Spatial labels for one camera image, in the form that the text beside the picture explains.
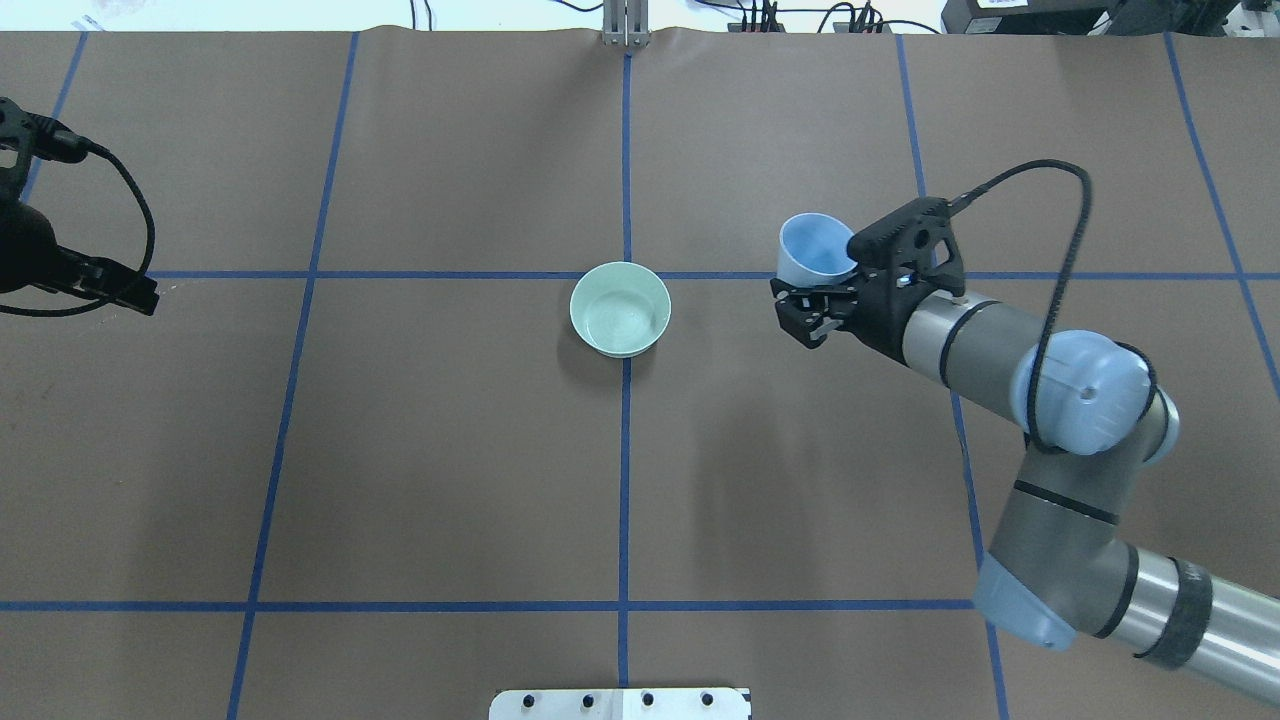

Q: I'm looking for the brown paper table mat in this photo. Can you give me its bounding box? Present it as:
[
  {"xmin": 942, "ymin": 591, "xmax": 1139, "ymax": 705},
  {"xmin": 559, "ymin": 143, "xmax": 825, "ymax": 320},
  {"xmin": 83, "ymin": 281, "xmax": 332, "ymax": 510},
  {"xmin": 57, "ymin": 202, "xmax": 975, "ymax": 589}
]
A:
[{"xmin": 3, "ymin": 27, "xmax": 1277, "ymax": 719}]

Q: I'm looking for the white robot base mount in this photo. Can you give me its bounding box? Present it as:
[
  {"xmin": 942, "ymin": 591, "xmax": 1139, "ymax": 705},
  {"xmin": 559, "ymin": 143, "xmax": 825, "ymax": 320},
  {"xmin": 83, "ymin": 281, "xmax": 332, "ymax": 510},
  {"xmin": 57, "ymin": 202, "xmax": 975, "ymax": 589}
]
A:
[{"xmin": 488, "ymin": 687, "xmax": 754, "ymax": 719}]

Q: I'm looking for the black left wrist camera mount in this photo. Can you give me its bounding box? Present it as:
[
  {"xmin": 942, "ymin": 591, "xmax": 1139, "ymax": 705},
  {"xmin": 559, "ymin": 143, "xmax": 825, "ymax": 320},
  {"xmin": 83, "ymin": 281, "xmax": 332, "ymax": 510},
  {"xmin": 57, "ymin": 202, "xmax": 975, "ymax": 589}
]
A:
[{"xmin": 1, "ymin": 97, "xmax": 91, "ymax": 204}]

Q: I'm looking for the black left wrist camera cable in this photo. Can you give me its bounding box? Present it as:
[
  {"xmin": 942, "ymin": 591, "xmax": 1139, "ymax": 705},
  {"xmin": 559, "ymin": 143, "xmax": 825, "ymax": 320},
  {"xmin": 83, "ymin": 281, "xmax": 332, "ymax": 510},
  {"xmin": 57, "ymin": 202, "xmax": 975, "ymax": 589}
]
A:
[{"xmin": 0, "ymin": 115, "xmax": 157, "ymax": 319}]

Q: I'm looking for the aluminium frame post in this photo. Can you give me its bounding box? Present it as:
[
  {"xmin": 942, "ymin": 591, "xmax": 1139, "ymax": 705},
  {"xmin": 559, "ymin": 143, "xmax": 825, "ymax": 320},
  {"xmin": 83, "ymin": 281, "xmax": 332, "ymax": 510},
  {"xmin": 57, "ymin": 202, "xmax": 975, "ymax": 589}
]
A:
[{"xmin": 602, "ymin": 0, "xmax": 652, "ymax": 50}]

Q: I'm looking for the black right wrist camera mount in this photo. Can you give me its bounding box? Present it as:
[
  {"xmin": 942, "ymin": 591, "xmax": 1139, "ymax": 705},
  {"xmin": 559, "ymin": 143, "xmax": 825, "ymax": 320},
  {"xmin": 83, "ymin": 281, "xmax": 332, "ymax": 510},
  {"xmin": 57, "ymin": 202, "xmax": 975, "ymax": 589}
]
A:
[{"xmin": 846, "ymin": 196, "xmax": 966, "ymax": 297}]

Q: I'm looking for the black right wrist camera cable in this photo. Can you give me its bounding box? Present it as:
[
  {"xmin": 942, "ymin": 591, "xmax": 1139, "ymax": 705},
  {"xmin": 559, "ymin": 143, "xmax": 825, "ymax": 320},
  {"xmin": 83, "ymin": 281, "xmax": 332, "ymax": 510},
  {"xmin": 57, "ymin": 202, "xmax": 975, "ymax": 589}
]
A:
[{"xmin": 945, "ymin": 158, "xmax": 1161, "ymax": 456}]

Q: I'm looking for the mint green bowl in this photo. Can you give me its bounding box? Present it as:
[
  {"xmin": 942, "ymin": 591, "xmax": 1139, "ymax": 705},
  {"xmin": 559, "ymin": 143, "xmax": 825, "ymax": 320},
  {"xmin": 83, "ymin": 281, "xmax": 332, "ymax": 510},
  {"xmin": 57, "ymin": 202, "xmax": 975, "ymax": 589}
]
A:
[{"xmin": 570, "ymin": 263, "xmax": 673, "ymax": 359}]

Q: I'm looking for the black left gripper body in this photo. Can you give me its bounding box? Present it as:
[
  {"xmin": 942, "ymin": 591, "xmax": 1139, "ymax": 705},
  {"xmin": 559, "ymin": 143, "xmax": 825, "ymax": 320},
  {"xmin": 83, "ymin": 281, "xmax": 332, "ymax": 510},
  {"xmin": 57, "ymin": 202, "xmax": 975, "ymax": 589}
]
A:
[{"xmin": 1, "ymin": 202, "xmax": 72, "ymax": 293}]

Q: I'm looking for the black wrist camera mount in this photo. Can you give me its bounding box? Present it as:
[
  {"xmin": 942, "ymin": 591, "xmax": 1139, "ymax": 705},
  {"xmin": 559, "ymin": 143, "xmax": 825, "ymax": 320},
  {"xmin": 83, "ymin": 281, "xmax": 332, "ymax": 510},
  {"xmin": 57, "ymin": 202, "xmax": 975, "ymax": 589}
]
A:
[
  {"xmin": 1, "ymin": 97, "xmax": 91, "ymax": 204},
  {"xmin": 846, "ymin": 196, "xmax": 966, "ymax": 297}
]

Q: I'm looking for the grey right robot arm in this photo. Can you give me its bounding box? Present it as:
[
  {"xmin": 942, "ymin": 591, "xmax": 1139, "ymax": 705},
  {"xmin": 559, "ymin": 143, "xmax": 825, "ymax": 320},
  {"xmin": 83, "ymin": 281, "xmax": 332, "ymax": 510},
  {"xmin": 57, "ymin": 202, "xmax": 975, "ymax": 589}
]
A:
[{"xmin": 771, "ymin": 272, "xmax": 1277, "ymax": 706}]

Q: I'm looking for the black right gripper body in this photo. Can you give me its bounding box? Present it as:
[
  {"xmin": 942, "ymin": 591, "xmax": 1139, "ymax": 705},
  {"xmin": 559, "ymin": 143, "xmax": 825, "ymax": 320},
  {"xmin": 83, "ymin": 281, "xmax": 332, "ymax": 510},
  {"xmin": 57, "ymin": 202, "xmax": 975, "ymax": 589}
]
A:
[{"xmin": 838, "ymin": 272, "xmax": 925, "ymax": 361}]

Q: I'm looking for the light blue plastic cup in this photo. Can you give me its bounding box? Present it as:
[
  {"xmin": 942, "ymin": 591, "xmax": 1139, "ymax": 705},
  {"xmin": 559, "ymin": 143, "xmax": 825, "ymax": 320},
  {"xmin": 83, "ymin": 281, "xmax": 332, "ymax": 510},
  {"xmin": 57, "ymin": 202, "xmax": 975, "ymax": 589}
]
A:
[{"xmin": 774, "ymin": 211, "xmax": 858, "ymax": 288}]

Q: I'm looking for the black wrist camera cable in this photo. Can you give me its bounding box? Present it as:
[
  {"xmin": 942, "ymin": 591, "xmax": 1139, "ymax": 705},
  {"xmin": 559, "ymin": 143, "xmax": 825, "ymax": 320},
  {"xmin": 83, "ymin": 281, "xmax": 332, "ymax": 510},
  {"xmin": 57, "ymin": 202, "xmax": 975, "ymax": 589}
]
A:
[
  {"xmin": 0, "ymin": 115, "xmax": 157, "ymax": 319},
  {"xmin": 945, "ymin": 158, "xmax": 1161, "ymax": 456}
]

